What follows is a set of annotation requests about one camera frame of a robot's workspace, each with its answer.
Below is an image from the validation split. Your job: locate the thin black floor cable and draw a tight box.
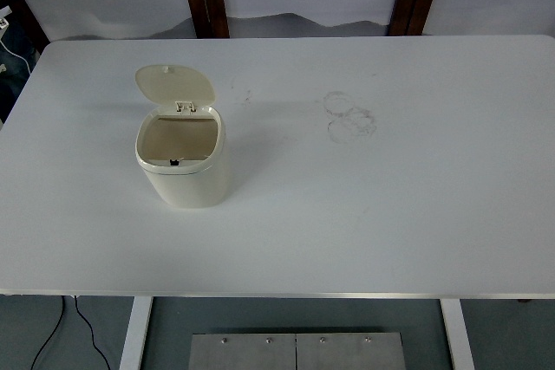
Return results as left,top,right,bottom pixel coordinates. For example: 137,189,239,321
73,295,110,370
29,295,67,370

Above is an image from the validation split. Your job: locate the thin white cable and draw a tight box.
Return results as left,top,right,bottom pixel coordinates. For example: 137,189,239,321
0,35,23,73

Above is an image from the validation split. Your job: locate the dark brown slanted wooden frame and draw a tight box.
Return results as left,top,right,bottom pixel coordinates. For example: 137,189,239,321
0,0,49,49

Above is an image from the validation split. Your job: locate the cream plastic lidded trash bin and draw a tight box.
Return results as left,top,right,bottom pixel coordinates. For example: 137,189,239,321
133,63,233,210

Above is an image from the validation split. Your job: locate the grey metal plate with screws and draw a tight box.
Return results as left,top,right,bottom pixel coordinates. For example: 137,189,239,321
187,333,297,370
296,332,407,370

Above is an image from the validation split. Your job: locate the white metal table leg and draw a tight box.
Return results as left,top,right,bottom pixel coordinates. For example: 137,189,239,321
440,299,477,370
117,297,153,370

